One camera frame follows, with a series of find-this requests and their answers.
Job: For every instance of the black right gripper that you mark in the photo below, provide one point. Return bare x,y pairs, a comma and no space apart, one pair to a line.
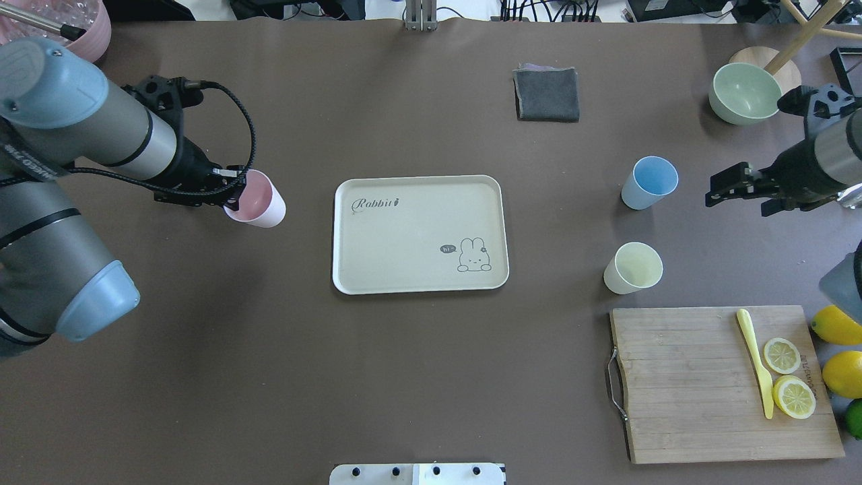
795,172

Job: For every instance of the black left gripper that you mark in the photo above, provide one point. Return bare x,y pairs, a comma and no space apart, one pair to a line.
190,166

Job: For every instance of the pink plastic cup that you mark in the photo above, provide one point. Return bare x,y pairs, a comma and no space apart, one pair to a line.
259,203

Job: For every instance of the pale yellow plastic cup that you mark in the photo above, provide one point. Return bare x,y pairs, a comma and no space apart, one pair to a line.
634,267

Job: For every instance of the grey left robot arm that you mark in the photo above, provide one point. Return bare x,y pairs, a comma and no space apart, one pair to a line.
60,116

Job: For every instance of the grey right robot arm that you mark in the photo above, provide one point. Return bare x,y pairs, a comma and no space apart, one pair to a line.
837,148

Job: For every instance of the cream rabbit tray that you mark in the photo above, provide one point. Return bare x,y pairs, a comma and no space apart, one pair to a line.
419,234

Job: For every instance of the green bowl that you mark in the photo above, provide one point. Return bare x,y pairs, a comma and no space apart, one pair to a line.
743,94

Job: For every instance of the wooden cup stand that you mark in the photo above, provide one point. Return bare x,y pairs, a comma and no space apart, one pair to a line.
780,64

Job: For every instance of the blue plastic cup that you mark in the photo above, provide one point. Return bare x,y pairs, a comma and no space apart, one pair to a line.
651,179

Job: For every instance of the whole lemon near board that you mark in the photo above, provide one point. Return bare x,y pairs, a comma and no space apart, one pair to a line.
834,326

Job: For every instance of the upper lemon slice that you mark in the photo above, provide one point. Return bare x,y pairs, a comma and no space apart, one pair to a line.
781,356

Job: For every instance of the lemon slice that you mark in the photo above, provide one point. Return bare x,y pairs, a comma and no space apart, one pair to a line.
781,356
794,397

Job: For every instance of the yellow plastic knife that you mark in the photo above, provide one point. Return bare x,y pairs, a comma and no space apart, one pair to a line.
763,377

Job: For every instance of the pink mixing bowl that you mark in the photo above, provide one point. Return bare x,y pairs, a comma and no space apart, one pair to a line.
90,16

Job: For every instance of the lower lemon slice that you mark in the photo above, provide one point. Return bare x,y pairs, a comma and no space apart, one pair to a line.
794,397

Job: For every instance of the wooden cutting board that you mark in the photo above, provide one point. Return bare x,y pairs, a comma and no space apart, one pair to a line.
690,394

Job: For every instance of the green lime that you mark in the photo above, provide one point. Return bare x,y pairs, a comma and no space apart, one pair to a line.
853,419

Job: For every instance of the grey folded cloth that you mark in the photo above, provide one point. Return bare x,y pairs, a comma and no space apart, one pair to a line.
546,94

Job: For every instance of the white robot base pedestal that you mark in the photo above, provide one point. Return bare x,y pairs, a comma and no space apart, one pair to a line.
470,472

